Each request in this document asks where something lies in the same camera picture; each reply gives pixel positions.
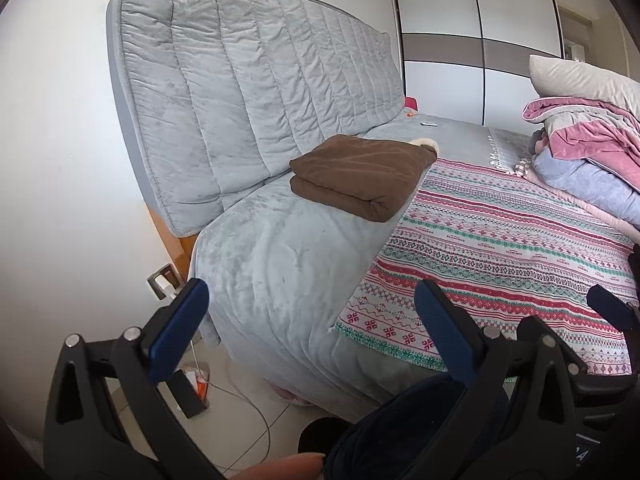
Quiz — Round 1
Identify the beige grey pillow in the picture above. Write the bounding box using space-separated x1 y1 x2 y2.
529 54 640 116

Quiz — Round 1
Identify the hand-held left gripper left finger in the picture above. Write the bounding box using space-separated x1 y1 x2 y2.
42 277 226 480

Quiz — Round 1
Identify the white charger cable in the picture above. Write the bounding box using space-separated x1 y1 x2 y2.
165 285 273 471

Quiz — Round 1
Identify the person's bare foot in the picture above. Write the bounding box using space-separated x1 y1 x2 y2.
232 452 327 480

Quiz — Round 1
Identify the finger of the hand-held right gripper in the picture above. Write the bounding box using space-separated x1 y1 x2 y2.
586 284 640 333
516 316 590 378

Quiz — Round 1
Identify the white and taupe wardrobe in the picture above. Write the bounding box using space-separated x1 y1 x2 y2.
387 0 566 128

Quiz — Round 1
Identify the grey quilted headboard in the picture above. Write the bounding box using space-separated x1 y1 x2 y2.
106 0 405 237

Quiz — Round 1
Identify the black slipper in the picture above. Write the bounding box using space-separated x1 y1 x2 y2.
298 416 353 456

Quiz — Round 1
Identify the brown coat with fur collar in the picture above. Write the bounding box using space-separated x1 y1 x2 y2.
289 134 441 223

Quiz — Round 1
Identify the red green patterned blanket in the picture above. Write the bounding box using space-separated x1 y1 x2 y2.
327 157 640 376

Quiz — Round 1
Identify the black flat device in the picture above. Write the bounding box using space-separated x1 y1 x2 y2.
170 366 212 419

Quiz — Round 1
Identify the pink slipper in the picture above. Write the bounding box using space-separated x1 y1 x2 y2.
272 382 313 407

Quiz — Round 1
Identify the pink and grey quilt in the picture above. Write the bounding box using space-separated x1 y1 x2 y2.
522 97 640 171

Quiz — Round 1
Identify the pale pink blanket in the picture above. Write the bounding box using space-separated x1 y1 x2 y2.
537 175 640 238

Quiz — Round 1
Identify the wall socket with charger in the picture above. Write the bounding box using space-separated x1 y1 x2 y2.
146 264 182 301

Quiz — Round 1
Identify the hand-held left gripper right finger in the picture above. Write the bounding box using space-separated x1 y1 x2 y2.
414 279 581 480

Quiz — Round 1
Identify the grey plush bed sheet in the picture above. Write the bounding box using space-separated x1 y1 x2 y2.
192 115 536 411

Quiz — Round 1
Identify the person's navy trouser leg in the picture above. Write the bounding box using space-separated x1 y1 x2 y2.
322 374 508 480

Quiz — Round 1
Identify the wooden bed frame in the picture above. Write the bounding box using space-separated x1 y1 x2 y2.
144 200 198 281

